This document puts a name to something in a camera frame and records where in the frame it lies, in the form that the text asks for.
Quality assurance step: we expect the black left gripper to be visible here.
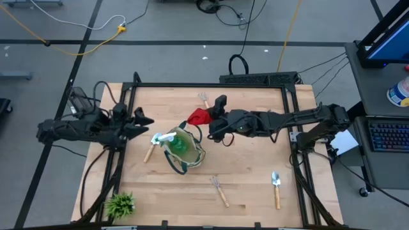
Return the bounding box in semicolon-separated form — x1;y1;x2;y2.
106;102;155;150

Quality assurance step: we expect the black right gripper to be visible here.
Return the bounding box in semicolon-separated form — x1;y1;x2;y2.
208;94;254;143

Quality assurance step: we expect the red cloth glove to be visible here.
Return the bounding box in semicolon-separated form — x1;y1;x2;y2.
186;107;215;127

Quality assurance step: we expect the square shovel wooden handle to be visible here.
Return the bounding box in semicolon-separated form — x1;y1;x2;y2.
143;137;160;164

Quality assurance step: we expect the three-prong rake wooden handle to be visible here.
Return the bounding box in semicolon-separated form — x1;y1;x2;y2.
209;176;231;209
197;91;211;111

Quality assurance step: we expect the green spray bottle white trigger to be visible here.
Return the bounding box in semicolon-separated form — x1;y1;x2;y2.
150;131;193;158

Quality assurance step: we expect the pointed trowel wooden handle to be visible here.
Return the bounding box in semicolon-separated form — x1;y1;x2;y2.
271;171;282;211

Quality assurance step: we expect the cream green gardening bag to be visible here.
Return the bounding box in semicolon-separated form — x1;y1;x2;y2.
161;120;207;176

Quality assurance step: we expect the black perforated box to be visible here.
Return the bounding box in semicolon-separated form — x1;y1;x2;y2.
219;71;300;87

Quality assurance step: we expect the black mesh box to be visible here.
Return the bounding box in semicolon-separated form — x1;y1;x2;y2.
66;86;98;124

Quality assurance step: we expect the green plant white pot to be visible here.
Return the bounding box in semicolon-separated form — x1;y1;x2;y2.
103;191;137;222

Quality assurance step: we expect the white paper sheet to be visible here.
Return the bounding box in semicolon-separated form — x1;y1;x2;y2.
330;128;359;156

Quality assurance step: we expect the grey side desk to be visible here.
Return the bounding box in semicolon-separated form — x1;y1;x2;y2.
344;40;409;190

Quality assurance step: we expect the backlit black keyboard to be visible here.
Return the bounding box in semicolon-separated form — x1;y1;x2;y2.
367;120;409;153

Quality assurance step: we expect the white blue tub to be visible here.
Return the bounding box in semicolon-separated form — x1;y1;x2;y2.
386;75;409;108

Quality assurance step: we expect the computer monitor black stand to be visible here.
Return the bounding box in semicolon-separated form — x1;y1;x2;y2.
355;0;409;70

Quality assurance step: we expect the black looped cable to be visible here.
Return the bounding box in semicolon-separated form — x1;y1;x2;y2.
228;0;257;76

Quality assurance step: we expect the yellow floor cable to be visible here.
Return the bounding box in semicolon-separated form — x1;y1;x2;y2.
0;4;127;57

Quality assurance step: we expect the yellow hanging cable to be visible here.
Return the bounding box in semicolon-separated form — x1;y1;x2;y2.
275;0;303;73

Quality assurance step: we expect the white floor cable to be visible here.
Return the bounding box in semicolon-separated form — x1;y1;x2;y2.
28;0;127;31

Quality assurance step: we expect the black coiled floor cable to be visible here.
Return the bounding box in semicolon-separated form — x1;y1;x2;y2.
195;0;247;30

